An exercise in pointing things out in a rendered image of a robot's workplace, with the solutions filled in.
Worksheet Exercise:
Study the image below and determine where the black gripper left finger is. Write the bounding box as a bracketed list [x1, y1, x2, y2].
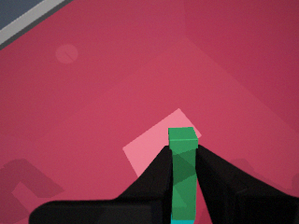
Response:
[28, 146, 173, 224]

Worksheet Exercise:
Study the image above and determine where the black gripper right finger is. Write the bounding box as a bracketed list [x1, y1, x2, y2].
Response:
[195, 145, 299, 224]

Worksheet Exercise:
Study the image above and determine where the green rectangular post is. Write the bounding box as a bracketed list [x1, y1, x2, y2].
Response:
[168, 127, 198, 220]

